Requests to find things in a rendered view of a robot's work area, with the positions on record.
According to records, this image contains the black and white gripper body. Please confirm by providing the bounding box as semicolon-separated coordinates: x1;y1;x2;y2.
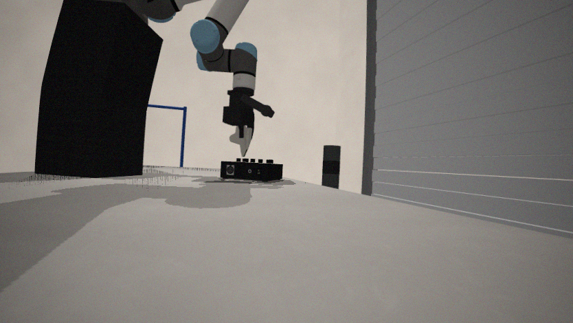
223;87;255;127

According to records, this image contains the black fader panel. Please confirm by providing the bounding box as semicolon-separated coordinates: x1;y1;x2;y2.
221;158;283;182

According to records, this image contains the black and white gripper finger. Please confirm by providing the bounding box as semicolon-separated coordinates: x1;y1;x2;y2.
229;113;247;157
244;124;254;156

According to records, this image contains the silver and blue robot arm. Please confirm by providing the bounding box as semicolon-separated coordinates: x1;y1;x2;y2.
101;0;275;118

